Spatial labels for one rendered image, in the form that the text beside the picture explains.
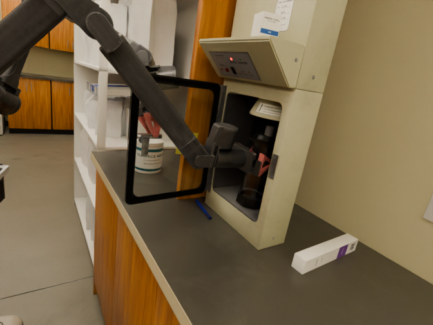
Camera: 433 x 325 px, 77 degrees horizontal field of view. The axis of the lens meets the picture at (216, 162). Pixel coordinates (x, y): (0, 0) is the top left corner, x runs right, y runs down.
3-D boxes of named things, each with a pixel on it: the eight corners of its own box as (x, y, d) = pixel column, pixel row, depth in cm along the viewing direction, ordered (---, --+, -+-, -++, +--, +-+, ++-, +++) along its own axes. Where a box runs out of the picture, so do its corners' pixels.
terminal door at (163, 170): (204, 192, 103) (221, 83, 91) (124, 206, 84) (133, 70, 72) (203, 191, 103) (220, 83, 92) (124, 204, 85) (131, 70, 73)
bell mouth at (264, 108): (276, 113, 98) (279, 98, 97) (316, 124, 85) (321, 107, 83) (238, 110, 89) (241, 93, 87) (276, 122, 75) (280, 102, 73)
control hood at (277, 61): (223, 77, 92) (229, 46, 90) (296, 89, 67) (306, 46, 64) (194, 72, 86) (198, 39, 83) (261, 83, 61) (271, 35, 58)
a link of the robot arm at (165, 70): (142, 65, 94) (136, 50, 86) (176, 61, 95) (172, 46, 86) (145, 97, 92) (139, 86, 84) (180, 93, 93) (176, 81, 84)
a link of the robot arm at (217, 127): (183, 153, 80) (192, 166, 73) (192, 115, 76) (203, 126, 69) (220, 157, 85) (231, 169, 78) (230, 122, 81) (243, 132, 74)
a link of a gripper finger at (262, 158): (265, 149, 89) (243, 147, 84) (281, 155, 84) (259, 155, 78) (260, 168, 91) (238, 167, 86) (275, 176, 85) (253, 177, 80)
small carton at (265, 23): (267, 44, 71) (272, 19, 69) (276, 42, 67) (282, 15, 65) (249, 40, 70) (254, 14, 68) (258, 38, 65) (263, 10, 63)
